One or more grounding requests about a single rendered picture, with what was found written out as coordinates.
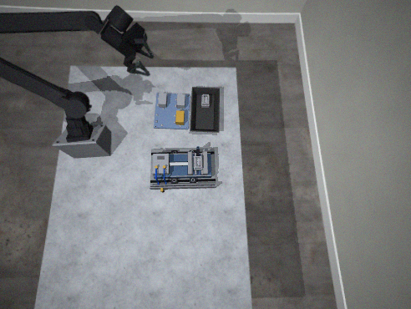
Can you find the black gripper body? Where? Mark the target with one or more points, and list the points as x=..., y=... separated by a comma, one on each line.
x=128, y=60

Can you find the yellow brass block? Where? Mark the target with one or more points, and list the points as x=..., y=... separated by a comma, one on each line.
x=179, y=117

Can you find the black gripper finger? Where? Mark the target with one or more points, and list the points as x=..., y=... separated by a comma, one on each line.
x=150, y=55
x=140, y=65

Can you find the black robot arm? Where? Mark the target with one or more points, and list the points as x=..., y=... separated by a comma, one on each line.
x=73, y=103

